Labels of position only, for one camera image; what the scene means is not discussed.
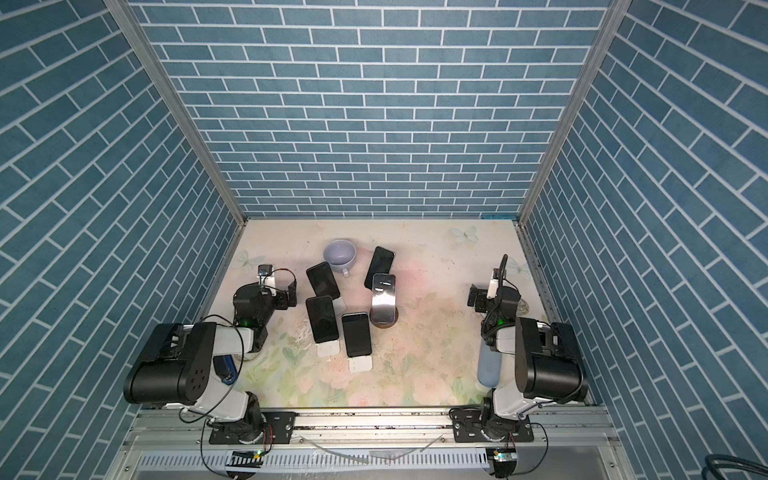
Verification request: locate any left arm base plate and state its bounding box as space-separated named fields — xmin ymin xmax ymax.
xmin=208 ymin=411 xmax=297 ymax=447

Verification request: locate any black cable bottom right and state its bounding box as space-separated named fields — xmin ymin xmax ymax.
xmin=700 ymin=453 xmax=768 ymax=480

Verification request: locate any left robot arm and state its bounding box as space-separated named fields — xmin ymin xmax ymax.
xmin=123 ymin=275 xmax=297 ymax=448

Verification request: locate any teal-edged phone on round stand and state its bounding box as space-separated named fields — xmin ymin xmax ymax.
xmin=364 ymin=246 xmax=395 ymax=290

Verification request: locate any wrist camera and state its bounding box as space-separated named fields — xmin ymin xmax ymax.
xmin=257 ymin=264 xmax=276 ymax=288
xmin=487 ymin=268 xmax=501 ymax=300

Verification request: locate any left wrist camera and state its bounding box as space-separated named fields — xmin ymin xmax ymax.
xmin=257 ymin=264 xmax=276 ymax=288

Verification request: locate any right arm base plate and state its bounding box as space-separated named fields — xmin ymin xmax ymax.
xmin=448 ymin=407 xmax=534 ymax=443

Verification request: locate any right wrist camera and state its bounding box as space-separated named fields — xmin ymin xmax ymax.
xmin=487 ymin=268 xmax=501 ymax=300

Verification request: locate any purple-cased black phone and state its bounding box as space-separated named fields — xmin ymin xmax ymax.
xmin=370 ymin=273 xmax=397 ymax=317

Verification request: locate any white stand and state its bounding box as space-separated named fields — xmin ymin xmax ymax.
xmin=348 ymin=355 xmax=373 ymax=373
xmin=332 ymin=297 xmax=347 ymax=316
xmin=316 ymin=340 xmax=340 ymax=358

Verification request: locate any wooden base metal stand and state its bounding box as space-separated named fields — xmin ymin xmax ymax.
xmin=370 ymin=312 xmax=398 ymax=329

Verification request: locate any blue glasses case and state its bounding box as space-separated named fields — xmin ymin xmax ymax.
xmin=477 ymin=341 xmax=502 ymax=389

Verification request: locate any lavender mug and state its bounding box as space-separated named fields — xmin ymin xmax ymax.
xmin=323 ymin=239 xmax=357 ymax=278

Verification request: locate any aluminium rail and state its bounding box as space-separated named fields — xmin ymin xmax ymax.
xmin=122 ymin=405 xmax=625 ymax=450

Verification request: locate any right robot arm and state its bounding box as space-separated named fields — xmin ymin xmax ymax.
xmin=467 ymin=282 xmax=588 ymax=441

